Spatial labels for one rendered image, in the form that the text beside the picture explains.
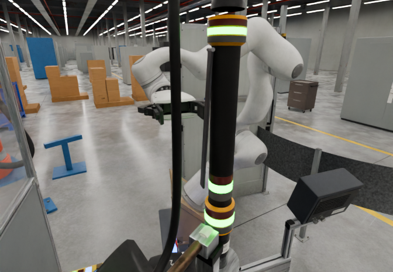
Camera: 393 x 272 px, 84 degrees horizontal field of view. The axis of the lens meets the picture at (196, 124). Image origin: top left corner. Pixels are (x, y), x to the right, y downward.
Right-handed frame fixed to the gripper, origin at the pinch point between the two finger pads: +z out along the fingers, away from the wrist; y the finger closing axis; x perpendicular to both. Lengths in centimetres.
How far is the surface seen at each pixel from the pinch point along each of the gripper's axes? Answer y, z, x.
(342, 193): -71, -10, -44
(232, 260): -2.2, 19.4, -19.3
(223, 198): 0.3, 20.1, -6.3
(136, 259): 12.3, 11.1, -22.7
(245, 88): -115, -160, -27
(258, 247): -97, -88, -165
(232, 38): 0.4, 20.5, 13.9
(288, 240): -52, -15, -68
